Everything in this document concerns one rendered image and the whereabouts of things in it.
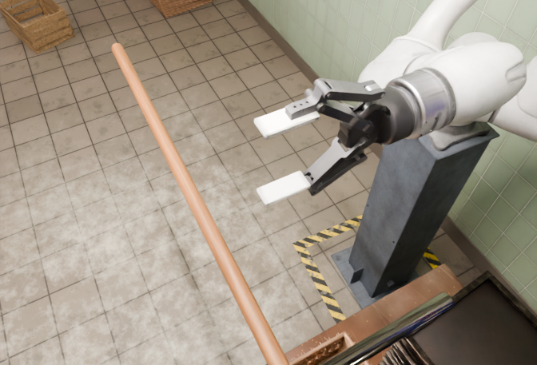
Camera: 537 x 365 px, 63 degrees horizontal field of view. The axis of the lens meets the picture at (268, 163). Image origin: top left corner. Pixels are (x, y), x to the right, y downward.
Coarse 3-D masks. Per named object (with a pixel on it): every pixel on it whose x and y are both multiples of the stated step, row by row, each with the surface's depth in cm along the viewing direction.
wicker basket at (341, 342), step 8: (336, 336) 115; (344, 336) 115; (320, 344) 114; (328, 344) 114; (336, 344) 119; (344, 344) 118; (352, 344) 113; (312, 352) 113; (320, 352) 117; (328, 352) 123; (336, 352) 127; (296, 360) 112; (304, 360) 115; (312, 360) 121; (320, 360) 125; (368, 360) 110
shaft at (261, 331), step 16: (112, 48) 117; (128, 64) 112; (128, 80) 109; (144, 96) 104; (144, 112) 102; (160, 128) 98; (160, 144) 95; (176, 160) 92; (176, 176) 90; (192, 192) 86; (192, 208) 85; (208, 224) 82; (208, 240) 81; (224, 240) 81; (224, 256) 78; (224, 272) 77; (240, 272) 76; (240, 288) 74; (240, 304) 73; (256, 304) 73; (256, 320) 71; (256, 336) 70; (272, 336) 70; (272, 352) 68
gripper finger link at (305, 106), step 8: (320, 88) 49; (328, 88) 49; (312, 96) 50; (320, 96) 49; (296, 104) 50; (304, 104) 50; (312, 104) 50; (288, 112) 50; (296, 112) 49; (304, 112) 50; (312, 112) 51
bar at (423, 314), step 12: (432, 300) 76; (444, 300) 76; (408, 312) 76; (420, 312) 75; (432, 312) 75; (444, 312) 76; (396, 324) 74; (408, 324) 74; (420, 324) 74; (372, 336) 73; (384, 336) 72; (396, 336) 73; (348, 348) 72; (360, 348) 71; (372, 348) 71; (384, 348) 72; (336, 360) 70; (348, 360) 70; (360, 360) 70
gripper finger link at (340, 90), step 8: (320, 80) 50; (328, 80) 51; (336, 80) 52; (336, 88) 50; (344, 88) 51; (352, 88) 52; (360, 88) 53; (328, 96) 49; (336, 96) 50; (344, 96) 51; (352, 96) 51; (360, 96) 52; (368, 96) 53; (376, 96) 54
